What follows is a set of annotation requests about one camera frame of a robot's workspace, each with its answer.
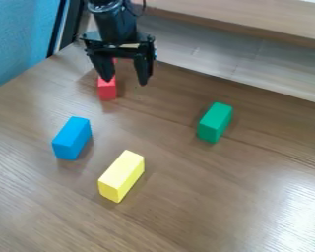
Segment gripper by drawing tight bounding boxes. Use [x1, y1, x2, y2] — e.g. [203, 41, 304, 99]
[78, 30, 158, 87]

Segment red block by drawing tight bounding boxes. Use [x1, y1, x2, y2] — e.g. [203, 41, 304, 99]
[96, 57, 120, 101]

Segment blue block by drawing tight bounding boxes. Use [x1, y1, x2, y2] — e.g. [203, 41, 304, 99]
[50, 115, 94, 161]

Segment green block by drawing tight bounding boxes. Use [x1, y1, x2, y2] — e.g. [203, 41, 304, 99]
[195, 101, 234, 145]

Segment yellow block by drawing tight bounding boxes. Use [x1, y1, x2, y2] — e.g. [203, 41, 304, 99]
[96, 149, 146, 204]

